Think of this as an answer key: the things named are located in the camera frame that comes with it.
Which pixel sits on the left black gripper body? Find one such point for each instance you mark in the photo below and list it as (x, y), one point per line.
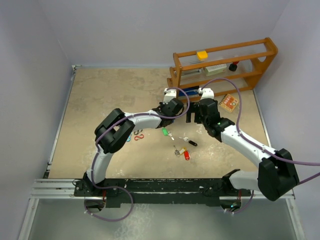
(162, 105)

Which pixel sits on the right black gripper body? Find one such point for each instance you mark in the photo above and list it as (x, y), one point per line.
(203, 120)

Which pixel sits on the key with black tag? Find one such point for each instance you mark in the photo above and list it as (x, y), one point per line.
(186, 139)

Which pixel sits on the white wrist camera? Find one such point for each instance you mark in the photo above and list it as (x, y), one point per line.
(169, 94)
(206, 93)

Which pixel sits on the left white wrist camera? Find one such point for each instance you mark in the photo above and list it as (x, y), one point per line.
(169, 94)

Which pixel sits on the aluminium rail frame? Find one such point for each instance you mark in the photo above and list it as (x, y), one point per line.
(275, 175)

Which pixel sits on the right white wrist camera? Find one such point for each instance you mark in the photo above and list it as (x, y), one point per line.
(206, 93)

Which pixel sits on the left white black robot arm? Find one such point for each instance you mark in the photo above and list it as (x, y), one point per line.
(113, 132)

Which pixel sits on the wooden shelf rack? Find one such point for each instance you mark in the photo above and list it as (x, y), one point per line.
(245, 61)

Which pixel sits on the key with green tag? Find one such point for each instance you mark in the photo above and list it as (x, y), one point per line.
(167, 133)

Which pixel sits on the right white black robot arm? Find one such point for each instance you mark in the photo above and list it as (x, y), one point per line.
(276, 173)

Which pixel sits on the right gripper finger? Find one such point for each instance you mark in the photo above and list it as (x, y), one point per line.
(197, 118)
(193, 108)

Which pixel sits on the blue handled tool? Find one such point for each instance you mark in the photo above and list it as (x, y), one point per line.
(191, 91)

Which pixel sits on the red black bottle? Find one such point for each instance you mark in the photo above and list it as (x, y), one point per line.
(233, 66)

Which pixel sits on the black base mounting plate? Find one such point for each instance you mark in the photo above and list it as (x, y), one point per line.
(212, 192)

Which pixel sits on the red S carabiner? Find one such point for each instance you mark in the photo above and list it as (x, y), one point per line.
(138, 137)

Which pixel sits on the white box on shelf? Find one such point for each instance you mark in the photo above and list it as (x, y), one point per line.
(215, 69)

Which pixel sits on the yellow cap container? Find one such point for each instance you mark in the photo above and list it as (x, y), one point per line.
(202, 55)

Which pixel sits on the key with red tag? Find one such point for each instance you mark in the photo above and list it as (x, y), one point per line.
(186, 155)

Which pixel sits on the key with yellow tag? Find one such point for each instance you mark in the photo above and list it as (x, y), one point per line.
(179, 152)

